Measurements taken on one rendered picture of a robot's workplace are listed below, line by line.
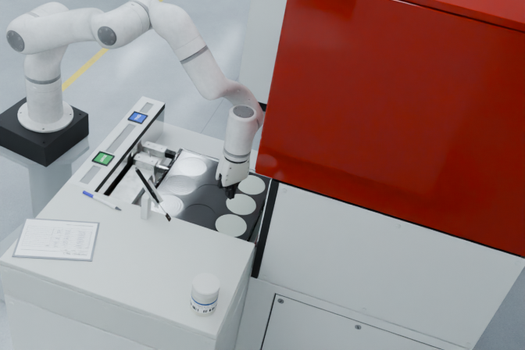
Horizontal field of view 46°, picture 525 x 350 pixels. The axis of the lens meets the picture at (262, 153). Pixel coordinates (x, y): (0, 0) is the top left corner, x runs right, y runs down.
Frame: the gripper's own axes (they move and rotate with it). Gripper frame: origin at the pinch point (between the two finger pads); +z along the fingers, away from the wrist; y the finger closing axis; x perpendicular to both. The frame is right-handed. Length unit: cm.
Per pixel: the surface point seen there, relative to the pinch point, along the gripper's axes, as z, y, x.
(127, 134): 2.4, 13.1, -43.3
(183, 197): 7.9, 9.3, -11.8
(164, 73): 98, -102, -202
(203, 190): 8.0, 1.6, -11.7
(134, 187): 10.0, 19.8, -25.6
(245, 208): 7.9, -5.8, 2.4
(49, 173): 27, 34, -63
